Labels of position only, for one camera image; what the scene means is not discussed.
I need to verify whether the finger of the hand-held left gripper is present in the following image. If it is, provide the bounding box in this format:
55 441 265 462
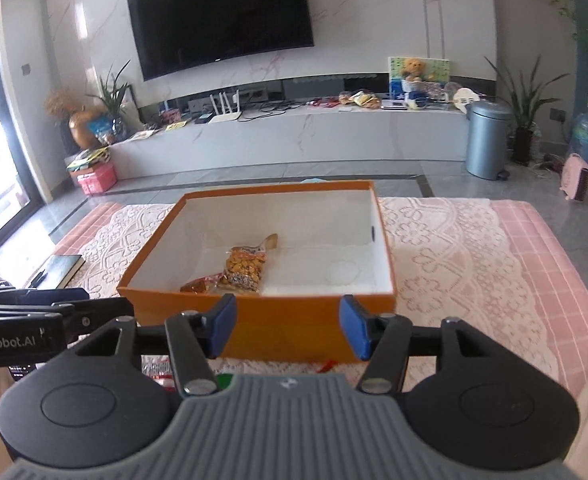
0 287 89 310
54 298 136 346

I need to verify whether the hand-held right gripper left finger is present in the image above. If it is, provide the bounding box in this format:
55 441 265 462
74 294 237 395

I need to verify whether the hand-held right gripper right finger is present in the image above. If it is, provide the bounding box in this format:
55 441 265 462
339 295 512 395

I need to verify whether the orange cardboard box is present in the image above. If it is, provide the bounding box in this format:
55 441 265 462
116 180 399 365

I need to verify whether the black notebook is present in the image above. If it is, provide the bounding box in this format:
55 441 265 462
24 254 86 291

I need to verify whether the clear peanut snack packet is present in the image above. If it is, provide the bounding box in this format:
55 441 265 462
221 233 279 294

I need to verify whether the red white snack packet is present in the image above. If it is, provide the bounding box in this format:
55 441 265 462
141 355 175 387

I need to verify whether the pink storage box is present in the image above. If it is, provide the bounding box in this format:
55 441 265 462
70 162 119 196

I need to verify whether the stack of magazines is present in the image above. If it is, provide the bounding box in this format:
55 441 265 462
66 147 111 171

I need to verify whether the orange ceramic vase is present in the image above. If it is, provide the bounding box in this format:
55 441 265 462
68 105 108 151

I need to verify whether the white marble television bench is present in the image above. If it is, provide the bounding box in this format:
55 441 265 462
109 102 474 181

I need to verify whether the dried flower bunch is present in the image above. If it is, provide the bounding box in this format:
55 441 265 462
44 87 83 121

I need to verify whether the white antenna router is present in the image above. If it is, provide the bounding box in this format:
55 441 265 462
209 89 243 125

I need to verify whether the slim green potted plant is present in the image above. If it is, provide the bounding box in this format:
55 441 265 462
86 60 141 128

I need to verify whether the snack bags pile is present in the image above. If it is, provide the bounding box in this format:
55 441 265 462
339 89 383 110

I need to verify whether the grey blue trash can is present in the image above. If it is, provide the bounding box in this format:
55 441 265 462
464 100 515 181

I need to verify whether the white round plate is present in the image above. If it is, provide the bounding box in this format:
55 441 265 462
454 87 480 114

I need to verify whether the brown teddy bear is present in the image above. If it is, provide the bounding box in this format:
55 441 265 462
399 58 427 84

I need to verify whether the pink fan heater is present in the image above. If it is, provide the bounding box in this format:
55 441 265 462
559 153 588 204

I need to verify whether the framed green picture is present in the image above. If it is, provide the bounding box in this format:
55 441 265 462
388 56 452 99

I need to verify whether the tall leafy potted plant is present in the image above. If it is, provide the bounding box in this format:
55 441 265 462
484 55 570 166

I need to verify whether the blue water jug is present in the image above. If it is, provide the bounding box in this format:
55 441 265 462
568 112 588 167

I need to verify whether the black flat television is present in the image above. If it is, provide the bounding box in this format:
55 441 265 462
126 0 315 82

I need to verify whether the black cable bundle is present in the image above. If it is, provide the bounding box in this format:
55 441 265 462
238 99 305 122

